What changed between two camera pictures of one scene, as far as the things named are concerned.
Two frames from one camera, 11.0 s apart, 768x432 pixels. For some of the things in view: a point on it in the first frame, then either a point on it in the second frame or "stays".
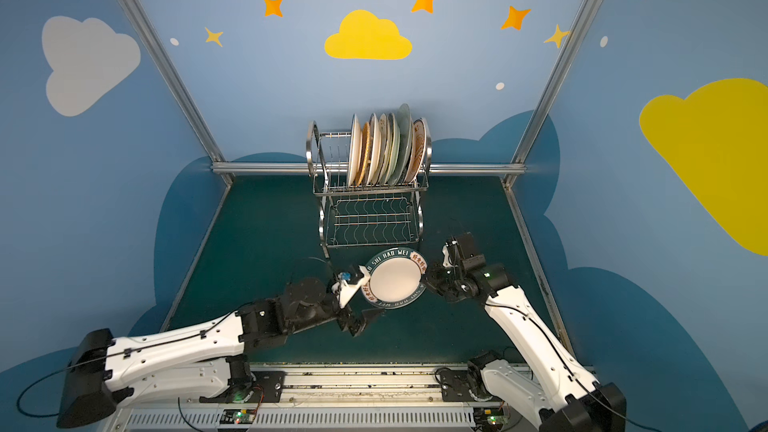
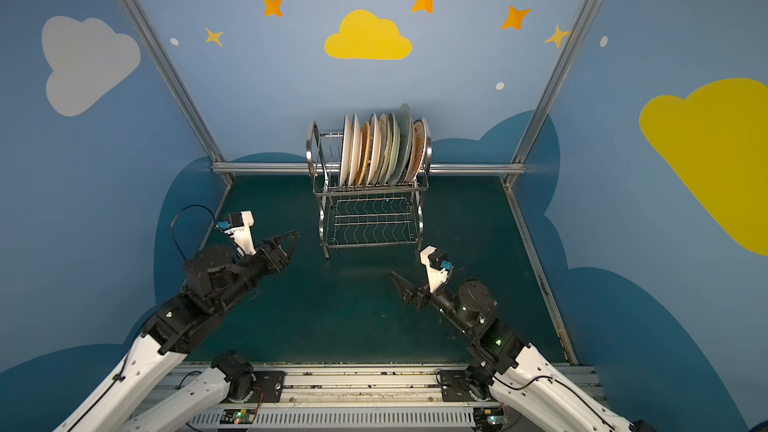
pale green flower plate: [393, 150] stays
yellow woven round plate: [367, 149] stays
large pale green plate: [404, 146] stays
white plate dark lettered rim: [395, 277] to [346, 151]
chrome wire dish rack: [364, 216] stays
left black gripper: [346, 317] to [267, 255]
